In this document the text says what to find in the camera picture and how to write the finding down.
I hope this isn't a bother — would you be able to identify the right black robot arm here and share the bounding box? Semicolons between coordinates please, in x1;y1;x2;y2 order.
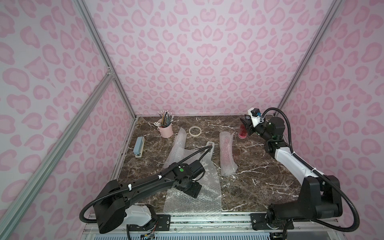
241;108;361;240

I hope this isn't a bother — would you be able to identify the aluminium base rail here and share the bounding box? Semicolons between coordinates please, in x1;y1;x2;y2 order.
80;212;347;240

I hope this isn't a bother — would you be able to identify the pink pencil cup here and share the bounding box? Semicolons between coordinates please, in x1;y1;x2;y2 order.
156;120;174;139

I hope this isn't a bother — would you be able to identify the grey stapler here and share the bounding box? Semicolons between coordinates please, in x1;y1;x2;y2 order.
133;136;145;158

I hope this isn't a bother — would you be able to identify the red bottle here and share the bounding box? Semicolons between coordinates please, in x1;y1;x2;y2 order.
238;124;248;139

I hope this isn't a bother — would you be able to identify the white tape dispenser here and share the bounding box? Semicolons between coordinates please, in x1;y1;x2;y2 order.
206;141;215;152

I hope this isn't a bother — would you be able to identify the bubble wrap sheet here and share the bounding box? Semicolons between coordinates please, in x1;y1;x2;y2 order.
219;132;238;177
163;128;187;168
163;142;222;221

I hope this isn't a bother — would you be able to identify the tape roll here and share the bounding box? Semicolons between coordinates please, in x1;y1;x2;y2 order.
189;126;202;137

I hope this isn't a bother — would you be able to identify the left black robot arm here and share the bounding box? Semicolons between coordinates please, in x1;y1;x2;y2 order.
79;145;213;234

